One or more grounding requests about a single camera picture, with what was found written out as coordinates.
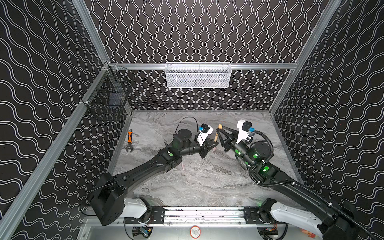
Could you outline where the black wire basket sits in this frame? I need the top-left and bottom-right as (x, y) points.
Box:
(85, 66), (134, 122)

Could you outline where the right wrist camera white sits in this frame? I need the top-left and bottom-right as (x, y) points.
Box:
(236, 120), (255, 144)

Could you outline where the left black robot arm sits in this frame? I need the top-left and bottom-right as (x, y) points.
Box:
(90, 129), (218, 226)

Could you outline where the orange red small object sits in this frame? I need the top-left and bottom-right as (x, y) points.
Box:
(301, 229), (316, 238)

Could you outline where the orange handled adjustable wrench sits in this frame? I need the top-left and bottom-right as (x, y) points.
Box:
(126, 129), (134, 153)

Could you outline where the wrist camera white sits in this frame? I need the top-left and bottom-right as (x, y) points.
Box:
(236, 120), (255, 144)
(197, 124), (214, 146)

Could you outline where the red white round sticker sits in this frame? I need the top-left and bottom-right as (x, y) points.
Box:
(190, 226), (201, 240)

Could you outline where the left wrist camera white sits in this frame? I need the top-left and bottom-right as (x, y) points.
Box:
(197, 124), (214, 146)

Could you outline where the black corrugated cable conduit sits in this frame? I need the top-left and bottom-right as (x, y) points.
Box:
(248, 130), (376, 240)

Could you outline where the white mesh wire basket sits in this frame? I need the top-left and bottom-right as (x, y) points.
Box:
(165, 62), (232, 89)

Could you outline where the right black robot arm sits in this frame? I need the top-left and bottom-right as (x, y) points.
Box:
(217, 123), (359, 240)

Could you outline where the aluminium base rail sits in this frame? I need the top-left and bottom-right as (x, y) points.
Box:
(86, 206), (326, 226)

